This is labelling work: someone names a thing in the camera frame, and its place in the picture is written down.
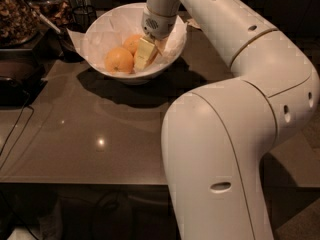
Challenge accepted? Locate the white paper bowl liner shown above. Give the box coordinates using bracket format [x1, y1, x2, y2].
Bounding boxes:
[67, 5, 188, 74]

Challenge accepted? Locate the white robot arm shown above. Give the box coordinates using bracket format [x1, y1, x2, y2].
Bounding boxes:
[142, 0, 319, 240]

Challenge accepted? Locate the white ceramic bowl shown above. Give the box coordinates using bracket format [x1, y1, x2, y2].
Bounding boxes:
[82, 2, 188, 86]

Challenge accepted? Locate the large glass jar of nuts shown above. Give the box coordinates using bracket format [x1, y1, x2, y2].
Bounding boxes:
[0, 0, 38, 48]

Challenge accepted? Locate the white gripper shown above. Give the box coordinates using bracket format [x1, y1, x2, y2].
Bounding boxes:
[134, 7, 176, 71]

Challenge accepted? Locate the black cable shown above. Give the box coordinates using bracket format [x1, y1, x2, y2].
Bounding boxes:
[0, 78, 36, 172]

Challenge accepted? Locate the folded beige napkin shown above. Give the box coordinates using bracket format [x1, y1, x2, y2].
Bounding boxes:
[187, 18, 200, 29]

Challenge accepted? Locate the black appliance tray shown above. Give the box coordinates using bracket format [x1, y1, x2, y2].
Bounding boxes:
[0, 49, 49, 107]

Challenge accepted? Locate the orange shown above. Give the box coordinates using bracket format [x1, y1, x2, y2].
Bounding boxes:
[133, 48, 161, 68]
[123, 34, 142, 55]
[104, 47, 134, 74]

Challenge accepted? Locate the black wire cup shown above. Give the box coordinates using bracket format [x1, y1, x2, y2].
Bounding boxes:
[72, 5, 97, 32]

